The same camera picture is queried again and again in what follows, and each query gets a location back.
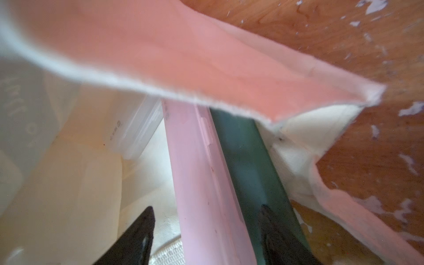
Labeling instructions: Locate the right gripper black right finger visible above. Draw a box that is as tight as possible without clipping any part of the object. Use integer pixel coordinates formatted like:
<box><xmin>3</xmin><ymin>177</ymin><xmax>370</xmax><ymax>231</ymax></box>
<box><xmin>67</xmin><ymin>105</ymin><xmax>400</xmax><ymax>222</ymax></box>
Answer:
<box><xmin>258</xmin><ymin>204</ymin><xmax>321</xmax><ymax>265</ymax></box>

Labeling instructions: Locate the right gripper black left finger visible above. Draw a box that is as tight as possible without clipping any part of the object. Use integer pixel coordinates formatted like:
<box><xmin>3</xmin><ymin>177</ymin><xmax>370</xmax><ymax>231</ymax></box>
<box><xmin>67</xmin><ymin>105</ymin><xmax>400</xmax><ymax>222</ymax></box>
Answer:
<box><xmin>94</xmin><ymin>206</ymin><xmax>155</xmax><ymax>265</ymax></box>

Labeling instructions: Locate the green edged case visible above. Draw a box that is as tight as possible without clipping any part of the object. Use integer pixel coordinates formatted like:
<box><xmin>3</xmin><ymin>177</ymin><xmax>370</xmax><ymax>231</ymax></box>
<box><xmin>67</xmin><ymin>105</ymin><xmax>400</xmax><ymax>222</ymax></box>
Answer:
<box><xmin>211</xmin><ymin>110</ymin><xmax>311</xmax><ymax>265</ymax></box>

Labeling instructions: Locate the pink translucent pencil case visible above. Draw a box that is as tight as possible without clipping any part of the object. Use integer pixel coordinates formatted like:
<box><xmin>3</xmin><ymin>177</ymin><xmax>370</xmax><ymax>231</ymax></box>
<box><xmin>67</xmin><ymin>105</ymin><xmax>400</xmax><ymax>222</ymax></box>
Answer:
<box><xmin>163</xmin><ymin>100</ymin><xmax>257</xmax><ymax>265</ymax></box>

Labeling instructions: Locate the white printed canvas tote bag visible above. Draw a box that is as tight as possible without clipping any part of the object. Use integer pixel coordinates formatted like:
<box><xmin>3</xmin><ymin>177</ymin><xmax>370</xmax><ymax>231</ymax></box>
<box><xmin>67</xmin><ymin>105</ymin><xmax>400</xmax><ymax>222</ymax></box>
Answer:
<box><xmin>1</xmin><ymin>1</ymin><xmax>424</xmax><ymax>265</ymax></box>

